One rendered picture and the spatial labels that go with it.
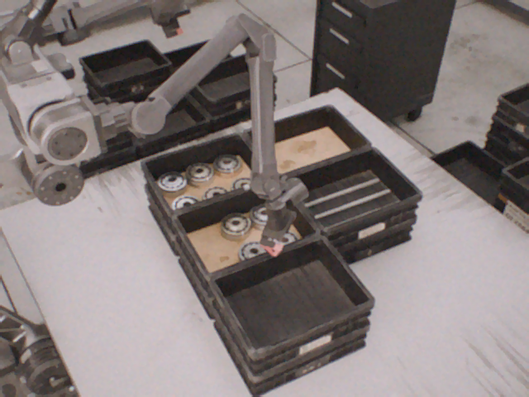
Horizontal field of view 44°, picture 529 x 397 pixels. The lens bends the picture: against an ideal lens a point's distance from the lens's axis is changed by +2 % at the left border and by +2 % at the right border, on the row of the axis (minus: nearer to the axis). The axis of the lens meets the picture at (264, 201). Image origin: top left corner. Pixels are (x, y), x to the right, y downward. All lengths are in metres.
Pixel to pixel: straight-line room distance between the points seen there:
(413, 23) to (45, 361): 2.43
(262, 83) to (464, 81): 2.99
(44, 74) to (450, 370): 1.41
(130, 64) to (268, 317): 2.11
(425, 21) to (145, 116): 2.34
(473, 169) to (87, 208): 1.93
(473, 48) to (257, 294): 3.38
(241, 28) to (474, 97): 2.92
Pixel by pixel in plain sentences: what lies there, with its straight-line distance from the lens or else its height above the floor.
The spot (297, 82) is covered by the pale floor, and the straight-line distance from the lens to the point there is 4.42.
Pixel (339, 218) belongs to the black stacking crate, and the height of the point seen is 0.83.
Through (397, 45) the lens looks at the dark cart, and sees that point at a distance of 3.63.
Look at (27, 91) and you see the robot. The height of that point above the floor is 1.53.
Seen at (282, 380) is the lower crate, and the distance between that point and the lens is 1.96.
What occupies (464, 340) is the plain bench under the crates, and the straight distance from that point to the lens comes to 2.16.
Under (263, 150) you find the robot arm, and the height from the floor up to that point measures 1.29.
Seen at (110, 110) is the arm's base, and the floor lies 1.49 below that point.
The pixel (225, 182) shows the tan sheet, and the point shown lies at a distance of 2.36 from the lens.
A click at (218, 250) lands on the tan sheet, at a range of 2.12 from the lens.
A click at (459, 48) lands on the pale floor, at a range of 4.99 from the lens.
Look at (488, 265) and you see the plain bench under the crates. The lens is 2.38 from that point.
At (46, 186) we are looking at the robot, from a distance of 1.94.
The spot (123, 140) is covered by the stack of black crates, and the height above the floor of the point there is 0.54.
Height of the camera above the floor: 2.40
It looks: 43 degrees down
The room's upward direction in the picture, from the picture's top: 1 degrees clockwise
